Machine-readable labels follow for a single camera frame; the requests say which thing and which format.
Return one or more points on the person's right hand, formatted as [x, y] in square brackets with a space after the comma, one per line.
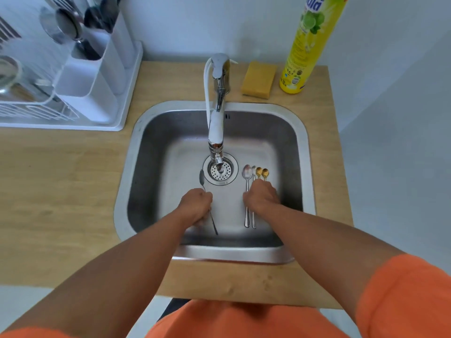
[260, 198]

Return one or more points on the person's left hand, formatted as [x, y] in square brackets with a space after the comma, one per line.
[195, 205]

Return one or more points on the silver steel spoon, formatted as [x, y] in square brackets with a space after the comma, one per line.
[247, 171]
[202, 177]

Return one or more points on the chrome faucet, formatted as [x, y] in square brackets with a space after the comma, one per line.
[216, 130]

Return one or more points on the white cutlery holder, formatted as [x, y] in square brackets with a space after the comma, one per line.
[86, 102]

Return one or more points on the cutlery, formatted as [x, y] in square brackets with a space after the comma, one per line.
[109, 10]

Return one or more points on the person's right forearm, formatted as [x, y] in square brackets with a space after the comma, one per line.
[327, 246]

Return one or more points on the person's left forearm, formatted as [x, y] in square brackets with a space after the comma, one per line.
[105, 278]

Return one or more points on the steel sink drain strainer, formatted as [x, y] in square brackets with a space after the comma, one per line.
[229, 172]

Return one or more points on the stainless steel sink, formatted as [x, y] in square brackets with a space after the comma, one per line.
[282, 144]

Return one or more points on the dark trousers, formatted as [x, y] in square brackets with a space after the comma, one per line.
[172, 308]

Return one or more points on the yellow sponge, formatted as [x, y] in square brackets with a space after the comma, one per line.
[259, 80]

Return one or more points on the orange shirt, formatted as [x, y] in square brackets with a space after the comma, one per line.
[246, 323]

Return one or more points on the white plastic drain tray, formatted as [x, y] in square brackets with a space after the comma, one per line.
[128, 84]

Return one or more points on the yellow dish soap bottle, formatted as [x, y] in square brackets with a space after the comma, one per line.
[303, 59]

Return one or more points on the steel utensil with white grip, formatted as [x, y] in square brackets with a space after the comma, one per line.
[44, 82]

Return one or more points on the dark utensil head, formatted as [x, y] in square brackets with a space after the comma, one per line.
[92, 17]

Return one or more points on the steel fork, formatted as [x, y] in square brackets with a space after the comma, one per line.
[63, 1]

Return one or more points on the brown wooden panel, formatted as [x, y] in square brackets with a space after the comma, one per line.
[5, 28]

